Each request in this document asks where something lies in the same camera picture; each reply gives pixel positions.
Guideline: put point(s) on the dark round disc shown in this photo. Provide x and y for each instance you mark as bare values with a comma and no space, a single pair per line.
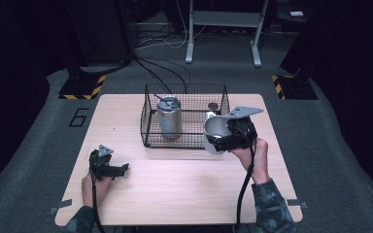
213,106

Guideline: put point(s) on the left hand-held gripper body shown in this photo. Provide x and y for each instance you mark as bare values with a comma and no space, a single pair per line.
99,163

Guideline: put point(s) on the small white box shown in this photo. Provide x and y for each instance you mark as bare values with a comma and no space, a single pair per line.
296,14

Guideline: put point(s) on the grey tape strip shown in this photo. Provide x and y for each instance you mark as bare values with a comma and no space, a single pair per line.
61,205
297,203

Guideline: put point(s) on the white metal stand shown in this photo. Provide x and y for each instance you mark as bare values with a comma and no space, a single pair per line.
224,19

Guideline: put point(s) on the dark cabinet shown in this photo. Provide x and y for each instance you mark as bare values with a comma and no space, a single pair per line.
103,32

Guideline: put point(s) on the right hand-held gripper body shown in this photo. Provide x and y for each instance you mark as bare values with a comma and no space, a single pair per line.
241,129

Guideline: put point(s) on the person's right hand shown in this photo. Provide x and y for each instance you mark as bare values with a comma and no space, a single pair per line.
255,161

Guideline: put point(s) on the person's left hand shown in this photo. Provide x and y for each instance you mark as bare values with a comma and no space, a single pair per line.
95,189

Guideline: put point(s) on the black straw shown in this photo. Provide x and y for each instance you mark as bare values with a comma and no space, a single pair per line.
162,98

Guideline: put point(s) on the silver metal mug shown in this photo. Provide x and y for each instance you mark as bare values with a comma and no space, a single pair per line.
215,127

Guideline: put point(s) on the black yellow striped base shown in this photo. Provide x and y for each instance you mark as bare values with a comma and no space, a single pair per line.
294,88
82,87

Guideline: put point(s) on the silver metal tumbler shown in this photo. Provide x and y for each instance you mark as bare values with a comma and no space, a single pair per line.
169,119

